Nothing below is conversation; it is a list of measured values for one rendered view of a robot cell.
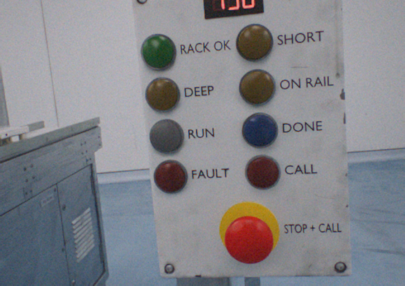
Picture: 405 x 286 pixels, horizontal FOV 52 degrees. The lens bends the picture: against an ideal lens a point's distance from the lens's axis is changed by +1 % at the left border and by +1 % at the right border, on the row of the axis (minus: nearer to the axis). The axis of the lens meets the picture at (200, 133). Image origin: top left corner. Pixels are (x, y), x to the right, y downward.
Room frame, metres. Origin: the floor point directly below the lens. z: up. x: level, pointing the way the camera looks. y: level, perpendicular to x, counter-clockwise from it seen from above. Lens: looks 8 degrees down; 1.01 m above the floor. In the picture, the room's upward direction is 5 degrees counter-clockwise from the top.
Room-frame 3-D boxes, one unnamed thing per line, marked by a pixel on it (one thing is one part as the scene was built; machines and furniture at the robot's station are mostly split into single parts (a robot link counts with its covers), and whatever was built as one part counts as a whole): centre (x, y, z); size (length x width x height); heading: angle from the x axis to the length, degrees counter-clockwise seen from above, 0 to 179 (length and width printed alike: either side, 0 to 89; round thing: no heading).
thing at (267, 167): (0.34, -0.05, 0.92); 0.03 x 0.01 x 0.03; 82
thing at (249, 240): (0.34, -0.03, 0.87); 0.04 x 0.04 x 0.04; 82
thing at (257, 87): (0.34, -0.05, 0.99); 0.03 x 0.01 x 0.03; 82
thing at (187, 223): (0.38, -0.04, 0.96); 0.17 x 0.06 x 0.26; 82
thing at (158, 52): (0.35, 0.03, 1.03); 0.03 x 0.01 x 0.03; 82
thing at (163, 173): (0.35, 0.03, 0.92); 0.03 x 0.01 x 0.03; 82
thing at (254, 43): (0.34, -0.05, 1.03); 0.03 x 0.01 x 0.03; 82
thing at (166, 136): (0.35, 0.03, 0.96); 0.03 x 0.01 x 0.03; 82
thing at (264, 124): (0.34, -0.05, 0.96); 0.03 x 0.01 x 0.03; 82
